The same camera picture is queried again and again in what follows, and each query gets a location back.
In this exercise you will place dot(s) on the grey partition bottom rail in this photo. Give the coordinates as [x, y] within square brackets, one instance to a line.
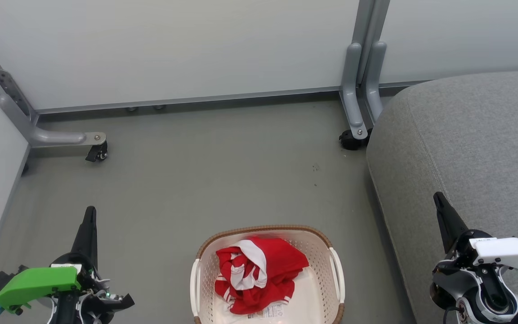
[187, 101]

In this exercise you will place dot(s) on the grey fabric sofa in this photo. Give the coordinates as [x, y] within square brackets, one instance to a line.
[466, 144]

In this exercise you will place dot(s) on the white perforated basket brown rim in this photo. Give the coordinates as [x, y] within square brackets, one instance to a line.
[318, 288]

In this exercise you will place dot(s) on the grey partition foot with bracket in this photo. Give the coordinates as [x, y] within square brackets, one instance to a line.
[52, 137]

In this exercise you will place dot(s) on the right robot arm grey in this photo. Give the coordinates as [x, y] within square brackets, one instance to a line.
[463, 292]

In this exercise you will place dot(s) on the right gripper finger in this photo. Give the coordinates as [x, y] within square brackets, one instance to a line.
[448, 222]

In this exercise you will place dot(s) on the white barcode sticker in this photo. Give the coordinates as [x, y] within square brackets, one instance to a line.
[270, 311]

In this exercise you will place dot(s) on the black caster wheel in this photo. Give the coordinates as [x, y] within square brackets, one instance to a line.
[351, 140]
[97, 153]

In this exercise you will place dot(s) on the grey upright partition post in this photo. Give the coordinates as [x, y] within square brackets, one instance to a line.
[367, 27]

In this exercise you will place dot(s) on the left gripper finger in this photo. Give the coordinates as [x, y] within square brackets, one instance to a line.
[87, 236]

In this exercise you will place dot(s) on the grey slanted partition post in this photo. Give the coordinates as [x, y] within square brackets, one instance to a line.
[9, 87]

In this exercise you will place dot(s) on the red garment thin striped cuffs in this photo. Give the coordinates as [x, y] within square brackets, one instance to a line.
[281, 267]

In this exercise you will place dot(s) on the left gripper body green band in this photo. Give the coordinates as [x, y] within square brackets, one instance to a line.
[34, 282]

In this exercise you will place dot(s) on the grey curved partition foot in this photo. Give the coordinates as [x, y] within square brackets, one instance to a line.
[372, 85]
[351, 90]

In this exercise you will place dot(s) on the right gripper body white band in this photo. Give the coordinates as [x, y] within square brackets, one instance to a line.
[506, 252]

